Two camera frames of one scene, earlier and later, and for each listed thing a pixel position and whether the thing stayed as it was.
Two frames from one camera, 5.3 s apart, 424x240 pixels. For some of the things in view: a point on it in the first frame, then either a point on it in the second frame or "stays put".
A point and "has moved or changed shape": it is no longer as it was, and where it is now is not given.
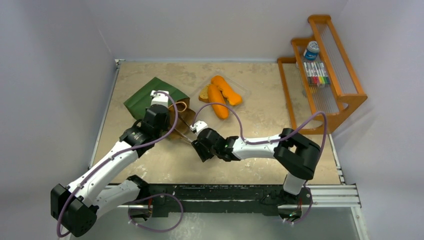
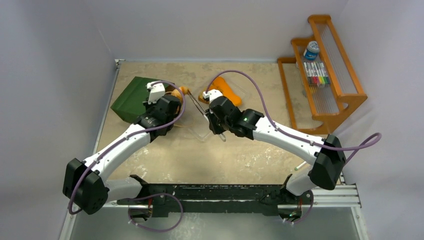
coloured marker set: [317, 73] stays put
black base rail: [178, 199] stays put
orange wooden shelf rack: [318, 81] stays put
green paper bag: [137, 104] has moved or changed shape
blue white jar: [311, 53] stays put
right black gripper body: [198, 143] -> [214, 110]
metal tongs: [187, 138] -> [206, 114]
